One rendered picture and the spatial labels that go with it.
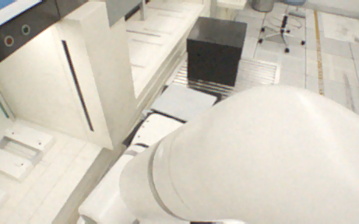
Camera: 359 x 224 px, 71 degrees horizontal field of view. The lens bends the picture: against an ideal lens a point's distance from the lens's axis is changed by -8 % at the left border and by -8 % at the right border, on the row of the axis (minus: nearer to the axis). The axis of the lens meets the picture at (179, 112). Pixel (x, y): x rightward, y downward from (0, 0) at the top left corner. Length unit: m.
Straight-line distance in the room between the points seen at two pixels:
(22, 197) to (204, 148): 0.94
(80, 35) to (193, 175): 0.62
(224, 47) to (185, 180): 1.20
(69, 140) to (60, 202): 0.28
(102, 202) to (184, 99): 0.30
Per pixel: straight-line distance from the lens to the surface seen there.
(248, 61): 1.72
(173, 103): 0.61
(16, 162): 1.12
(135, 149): 0.51
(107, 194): 0.46
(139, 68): 1.43
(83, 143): 1.12
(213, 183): 0.17
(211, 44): 1.37
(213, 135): 0.16
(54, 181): 1.05
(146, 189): 0.26
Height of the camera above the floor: 1.69
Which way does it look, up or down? 44 degrees down
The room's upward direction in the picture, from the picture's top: straight up
